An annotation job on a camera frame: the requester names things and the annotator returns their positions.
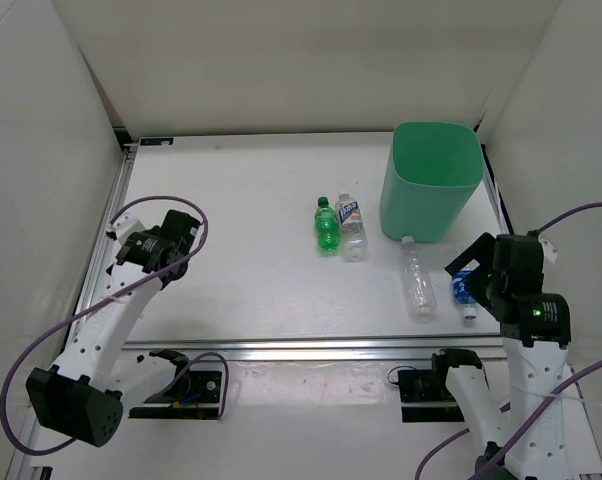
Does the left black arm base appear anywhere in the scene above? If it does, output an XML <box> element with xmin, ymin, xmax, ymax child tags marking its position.
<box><xmin>128</xmin><ymin>349</ymin><xmax>230</xmax><ymax>420</ymax></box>

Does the green plastic bin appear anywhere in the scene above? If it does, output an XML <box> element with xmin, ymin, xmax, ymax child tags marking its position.
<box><xmin>380</xmin><ymin>121</ymin><xmax>484</xmax><ymax>243</ymax></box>

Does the tall clear plastic bottle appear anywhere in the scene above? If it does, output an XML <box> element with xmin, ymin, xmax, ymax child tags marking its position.
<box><xmin>401</xmin><ymin>236</ymin><xmax>437</xmax><ymax>323</ymax></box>

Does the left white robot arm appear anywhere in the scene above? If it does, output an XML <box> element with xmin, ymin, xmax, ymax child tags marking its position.
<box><xmin>26</xmin><ymin>210</ymin><xmax>201</xmax><ymax>447</ymax></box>

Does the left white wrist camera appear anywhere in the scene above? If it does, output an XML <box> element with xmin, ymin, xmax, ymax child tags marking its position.
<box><xmin>105</xmin><ymin>213</ymin><xmax>145</xmax><ymax>245</ymax></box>

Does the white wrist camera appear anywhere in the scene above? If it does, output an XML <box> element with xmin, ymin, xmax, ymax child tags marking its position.
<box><xmin>105</xmin><ymin>213</ymin><xmax>145</xmax><ymax>245</ymax></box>
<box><xmin>538</xmin><ymin>237</ymin><xmax>558</xmax><ymax>264</ymax></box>

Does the aluminium front rail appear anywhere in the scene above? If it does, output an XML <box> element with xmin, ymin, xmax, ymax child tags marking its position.
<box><xmin>124</xmin><ymin>335</ymin><xmax>505</xmax><ymax>362</ymax></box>

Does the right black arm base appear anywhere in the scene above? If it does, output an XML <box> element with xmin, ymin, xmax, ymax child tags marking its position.
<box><xmin>386</xmin><ymin>349</ymin><xmax>483</xmax><ymax>423</ymax></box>

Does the small bottle blue label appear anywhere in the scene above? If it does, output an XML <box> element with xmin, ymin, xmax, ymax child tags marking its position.
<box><xmin>452</xmin><ymin>269</ymin><xmax>477</xmax><ymax>324</ymax></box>

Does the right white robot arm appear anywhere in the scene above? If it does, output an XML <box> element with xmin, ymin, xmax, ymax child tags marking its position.
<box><xmin>430</xmin><ymin>233</ymin><xmax>574</xmax><ymax>479</ymax></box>

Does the green plastic soda bottle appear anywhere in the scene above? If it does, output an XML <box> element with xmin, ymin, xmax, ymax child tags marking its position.
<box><xmin>314</xmin><ymin>196</ymin><xmax>340</xmax><ymax>254</ymax></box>

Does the aluminium left rail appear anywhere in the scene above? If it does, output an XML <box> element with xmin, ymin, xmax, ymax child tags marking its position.
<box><xmin>70</xmin><ymin>144</ymin><xmax>137</xmax><ymax>321</ymax></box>

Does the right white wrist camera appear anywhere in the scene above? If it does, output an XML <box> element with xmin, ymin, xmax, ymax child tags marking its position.
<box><xmin>538</xmin><ymin>237</ymin><xmax>558</xmax><ymax>264</ymax></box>

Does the clear bottle white blue label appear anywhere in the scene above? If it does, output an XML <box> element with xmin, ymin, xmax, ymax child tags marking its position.
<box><xmin>335</xmin><ymin>191</ymin><xmax>368</xmax><ymax>262</ymax></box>

